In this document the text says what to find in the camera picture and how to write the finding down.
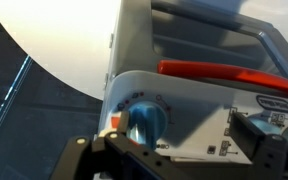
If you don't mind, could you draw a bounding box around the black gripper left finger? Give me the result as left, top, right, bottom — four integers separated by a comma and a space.
49, 110, 188, 180

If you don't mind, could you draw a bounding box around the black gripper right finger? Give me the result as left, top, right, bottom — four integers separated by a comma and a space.
229, 111, 288, 180

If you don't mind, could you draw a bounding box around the grey toy oven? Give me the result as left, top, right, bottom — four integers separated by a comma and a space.
98, 0, 288, 180

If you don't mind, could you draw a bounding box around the red oven door handle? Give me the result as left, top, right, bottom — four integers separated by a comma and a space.
157, 59, 288, 101

